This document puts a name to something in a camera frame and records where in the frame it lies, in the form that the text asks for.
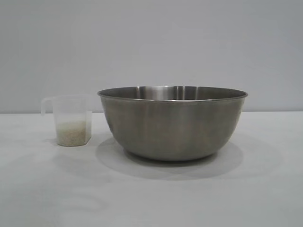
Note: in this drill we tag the translucent plastic measuring cup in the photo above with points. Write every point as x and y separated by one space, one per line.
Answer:
71 108

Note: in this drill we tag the white rice grains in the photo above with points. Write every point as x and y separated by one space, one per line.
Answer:
70 133

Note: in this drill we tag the stainless steel mixing bowl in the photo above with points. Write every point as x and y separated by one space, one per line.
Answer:
170 127

